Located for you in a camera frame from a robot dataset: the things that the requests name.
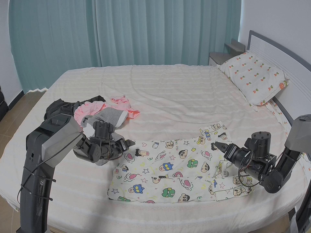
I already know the black chest of drawers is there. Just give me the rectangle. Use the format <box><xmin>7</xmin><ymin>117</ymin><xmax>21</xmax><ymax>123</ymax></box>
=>
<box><xmin>0</xmin><ymin>85</ymin><xmax>10</xmax><ymax>121</ymax></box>

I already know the white printed pillow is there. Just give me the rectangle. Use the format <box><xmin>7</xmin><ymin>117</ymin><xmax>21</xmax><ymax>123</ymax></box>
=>
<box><xmin>218</xmin><ymin>51</ymin><xmax>290</xmax><ymax>107</ymax></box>

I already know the white printed pyjama top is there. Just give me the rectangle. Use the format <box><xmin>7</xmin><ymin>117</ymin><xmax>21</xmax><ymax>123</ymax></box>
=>
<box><xmin>107</xmin><ymin>122</ymin><xmax>255</xmax><ymax>203</ymax></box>

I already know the black garment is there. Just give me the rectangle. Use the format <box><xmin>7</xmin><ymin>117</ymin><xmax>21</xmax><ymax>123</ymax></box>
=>
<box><xmin>44</xmin><ymin>95</ymin><xmax>106</xmax><ymax>121</ymax></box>

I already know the grey white garment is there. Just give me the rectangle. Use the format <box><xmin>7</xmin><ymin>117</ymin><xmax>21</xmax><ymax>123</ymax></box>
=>
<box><xmin>81</xmin><ymin>107</ymin><xmax>128</xmax><ymax>166</ymax></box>

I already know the bed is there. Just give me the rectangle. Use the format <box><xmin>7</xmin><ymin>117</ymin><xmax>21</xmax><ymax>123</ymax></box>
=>
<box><xmin>0</xmin><ymin>30</ymin><xmax>311</xmax><ymax>233</ymax></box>

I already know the grey white bedside table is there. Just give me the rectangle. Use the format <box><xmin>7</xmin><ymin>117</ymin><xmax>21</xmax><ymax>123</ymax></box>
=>
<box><xmin>208</xmin><ymin>38</ymin><xmax>244</xmax><ymax>66</ymax></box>

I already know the blue-green curtain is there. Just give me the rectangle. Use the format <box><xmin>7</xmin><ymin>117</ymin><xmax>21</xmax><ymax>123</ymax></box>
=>
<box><xmin>8</xmin><ymin>0</ymin><xmax>102</xmax><ymax>94</ymax></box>
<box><xmin>95</xmin><ymin>0</ymin><xmax>243</xmax><ymax>66</ymax></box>

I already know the pink garment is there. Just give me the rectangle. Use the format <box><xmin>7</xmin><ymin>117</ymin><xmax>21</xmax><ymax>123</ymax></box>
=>
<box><xmin>74</xmin><ymin>95</ymin><xmax>141</xmax><ymax>128</ymax></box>

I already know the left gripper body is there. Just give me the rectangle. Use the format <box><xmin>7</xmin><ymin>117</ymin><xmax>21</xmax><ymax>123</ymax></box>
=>
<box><xmin>116</xmin><ymin>138</ymin><xmax>131</xmax><ymax>155</ymax></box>

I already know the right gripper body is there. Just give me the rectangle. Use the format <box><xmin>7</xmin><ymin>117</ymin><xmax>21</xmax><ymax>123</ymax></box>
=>
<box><xmin>223</xmin><ymin>143</ymin><xmax>246</xmax><ymax>166</ymax></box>

